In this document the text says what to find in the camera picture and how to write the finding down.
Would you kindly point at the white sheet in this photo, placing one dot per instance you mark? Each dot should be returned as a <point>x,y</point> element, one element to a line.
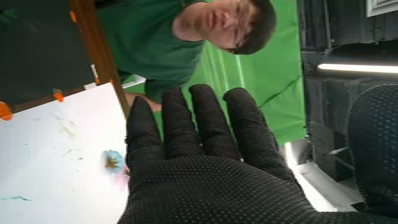
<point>54,166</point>

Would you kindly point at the person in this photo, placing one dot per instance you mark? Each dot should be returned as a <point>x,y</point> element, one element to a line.
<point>148,43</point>

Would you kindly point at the light blue flower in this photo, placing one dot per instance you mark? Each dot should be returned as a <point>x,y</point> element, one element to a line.
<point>113,160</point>

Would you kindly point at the dark mat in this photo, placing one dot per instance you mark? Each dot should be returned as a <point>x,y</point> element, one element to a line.
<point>36,50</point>

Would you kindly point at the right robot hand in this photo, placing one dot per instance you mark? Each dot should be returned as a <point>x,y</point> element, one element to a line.
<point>207,190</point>

